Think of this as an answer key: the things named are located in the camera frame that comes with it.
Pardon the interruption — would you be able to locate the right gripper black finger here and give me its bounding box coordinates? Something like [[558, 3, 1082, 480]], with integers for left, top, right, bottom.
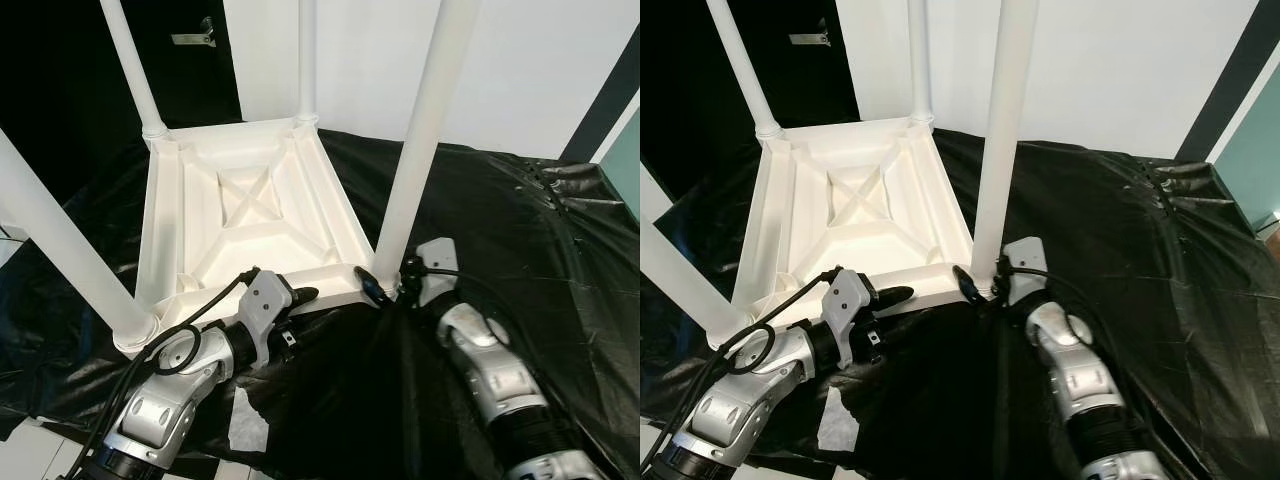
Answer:
[[355, 265, 396, 306], [953, 265, 991, 303]]

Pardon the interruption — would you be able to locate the black plastic table cover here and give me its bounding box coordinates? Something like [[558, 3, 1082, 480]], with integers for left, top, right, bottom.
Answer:
[[0, 128, 641, 480], [640, 128, 1280, 480]]

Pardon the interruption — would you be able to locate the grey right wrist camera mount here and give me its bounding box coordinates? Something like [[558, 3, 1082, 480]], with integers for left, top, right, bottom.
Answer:
[[413, 238, 459, 306], [1000, 237, 1048, 304]]

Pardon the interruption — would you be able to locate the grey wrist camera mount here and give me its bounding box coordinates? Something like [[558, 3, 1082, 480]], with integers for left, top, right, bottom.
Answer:
[[413, 238, 459, 306], [1000, 237, 1048, 304], [822, 268, 878, 369], [238, 268, 294, 369]]

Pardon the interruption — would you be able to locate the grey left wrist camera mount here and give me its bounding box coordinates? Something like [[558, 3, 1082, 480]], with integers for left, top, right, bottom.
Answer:
[[822, 268, 878, 369], [238, 268, 294, 369]]

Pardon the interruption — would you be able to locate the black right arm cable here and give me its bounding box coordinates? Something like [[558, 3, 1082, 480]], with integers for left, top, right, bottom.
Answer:
[[995, 262, 1131, 401], [405, 265, 561, 401]]

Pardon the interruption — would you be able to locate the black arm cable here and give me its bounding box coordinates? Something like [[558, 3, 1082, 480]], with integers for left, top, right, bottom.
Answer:
[[405, 265, 561, 401], [995, 262, 1131, 401], [640, 265, 846, 480], [60, 265, 261, 480]]

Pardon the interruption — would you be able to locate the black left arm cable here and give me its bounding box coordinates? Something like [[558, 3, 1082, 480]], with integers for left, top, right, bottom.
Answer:
[[60, 265, 261, 480], [640, 265, 846, 480]]

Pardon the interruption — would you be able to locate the black door frame post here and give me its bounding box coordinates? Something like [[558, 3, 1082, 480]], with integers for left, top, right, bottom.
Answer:
[[560, 20, 641, 161], [1178, 0, 1280, 159]]

